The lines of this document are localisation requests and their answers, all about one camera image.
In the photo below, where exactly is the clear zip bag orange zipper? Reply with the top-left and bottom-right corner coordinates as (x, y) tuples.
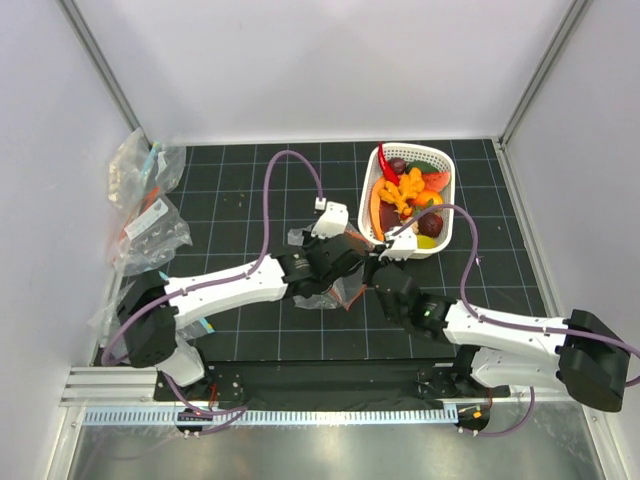
(287, 223), (373, 311)

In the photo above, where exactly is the white perforated plastic basket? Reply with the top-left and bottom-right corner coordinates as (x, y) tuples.
(358, 142), (456, 260)

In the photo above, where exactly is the yellow orange ginger root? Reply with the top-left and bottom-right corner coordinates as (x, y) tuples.
(377, 168), (425, 214)

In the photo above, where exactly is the red chili pepper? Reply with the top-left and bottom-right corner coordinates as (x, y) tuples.
(377, 143), (400, 186)

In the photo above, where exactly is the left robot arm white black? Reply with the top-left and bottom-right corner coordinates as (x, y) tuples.
(117, 232), (371, 400)

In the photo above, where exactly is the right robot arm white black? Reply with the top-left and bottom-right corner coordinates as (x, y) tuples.
(364, 256), (630, 413)

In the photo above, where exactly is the clear bag with white label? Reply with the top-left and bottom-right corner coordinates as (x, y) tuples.
(113, 187), (193, 277)

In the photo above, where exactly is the yellow lemon slice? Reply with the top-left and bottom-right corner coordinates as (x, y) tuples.
(416, 235), (437, 250)

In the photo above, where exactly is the dark red meat slice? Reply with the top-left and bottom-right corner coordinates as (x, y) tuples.
(379, 201), (402, 234)

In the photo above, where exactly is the dark red passion fruit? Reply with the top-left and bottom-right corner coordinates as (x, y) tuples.
(418, 212), (444, 238)

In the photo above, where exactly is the orange papaya slice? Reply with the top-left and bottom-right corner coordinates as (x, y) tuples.
(369, 177), (386, 241)

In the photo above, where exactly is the black grid cutting mat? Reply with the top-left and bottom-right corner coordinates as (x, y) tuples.
(166, 139), (547, 361)

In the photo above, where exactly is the watermelon slice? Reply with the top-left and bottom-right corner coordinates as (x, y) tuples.
(422, 172), (451, 193)

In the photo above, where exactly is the dark purple plum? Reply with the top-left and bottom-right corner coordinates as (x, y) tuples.
(388, 157), (407, 175)

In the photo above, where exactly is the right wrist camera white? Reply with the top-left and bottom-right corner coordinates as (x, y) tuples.
(380, 230), (417, 261)

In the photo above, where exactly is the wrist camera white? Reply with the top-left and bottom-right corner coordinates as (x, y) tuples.
(380, 230), (417, 261)
(311, 200), (349, 239)

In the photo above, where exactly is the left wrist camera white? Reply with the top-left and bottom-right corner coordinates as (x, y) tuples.
(311, 200), (349, 239)

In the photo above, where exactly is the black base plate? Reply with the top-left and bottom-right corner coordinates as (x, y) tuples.
(183, 359), (509, 410)

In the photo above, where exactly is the slotted aluminium cable duct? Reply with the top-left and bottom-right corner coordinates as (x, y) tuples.
(82, 404), (458, 427)

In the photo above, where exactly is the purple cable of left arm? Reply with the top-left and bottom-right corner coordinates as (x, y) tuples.
(100, 149), (329, 437)

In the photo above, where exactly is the aluminium frame rail right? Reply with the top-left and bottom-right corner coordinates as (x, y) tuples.
(498, 0), (591, 146)

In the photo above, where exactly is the aluminium frame rail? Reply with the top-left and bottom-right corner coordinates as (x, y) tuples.
(498, 0), (591, 146)
(56, 0), (142, 131)

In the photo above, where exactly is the aluminium frame rail left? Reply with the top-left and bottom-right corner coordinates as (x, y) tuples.
(56, 0), (142, 131)

